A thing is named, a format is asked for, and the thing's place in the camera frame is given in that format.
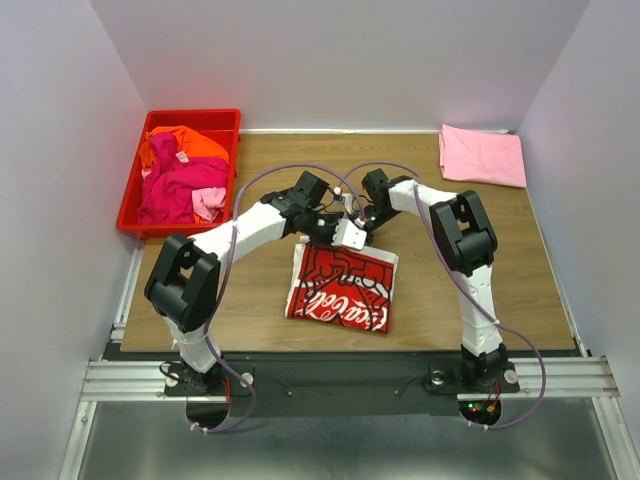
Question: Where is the orange t shirt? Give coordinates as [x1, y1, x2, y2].
[138, 125, 230, 171]

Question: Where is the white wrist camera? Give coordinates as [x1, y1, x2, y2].
[332, 186, 356, 215]
[331, 218, 367, 251]

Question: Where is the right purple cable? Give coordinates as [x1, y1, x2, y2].
[339, 160, 547, 432]

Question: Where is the folded pink t shirt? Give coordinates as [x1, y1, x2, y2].
[439, 125, 527, 188]

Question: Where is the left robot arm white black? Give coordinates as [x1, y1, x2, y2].
[144, 171, 353, 385]

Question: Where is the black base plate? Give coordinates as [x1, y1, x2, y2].
[102, 349, 584, 419]

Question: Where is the red plastic bin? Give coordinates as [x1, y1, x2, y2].
[116, 108, 241, 239]

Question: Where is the purple cable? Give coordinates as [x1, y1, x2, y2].
[339, 160, 547, 432]
[187, 163, 361, 435]

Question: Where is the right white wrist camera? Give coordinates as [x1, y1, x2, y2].
[332, 186, 356, 215]

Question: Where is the white printed t shirt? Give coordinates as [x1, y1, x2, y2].
[285, 242, 399, 335]

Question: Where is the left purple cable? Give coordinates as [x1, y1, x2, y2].
[187, 163, 361, 435]

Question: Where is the light pink garment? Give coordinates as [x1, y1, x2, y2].
[191, 187, 226, 223]

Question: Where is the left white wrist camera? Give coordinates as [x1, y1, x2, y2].
[331, 218, 367, 251]

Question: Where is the magenta t shirt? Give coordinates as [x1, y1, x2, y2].
[137, 136, 230, 225]

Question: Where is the aluminium frame rail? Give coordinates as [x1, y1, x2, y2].
[81, 242, 619, 403]

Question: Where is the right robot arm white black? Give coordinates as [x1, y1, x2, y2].
[361, 169, 508, 387]

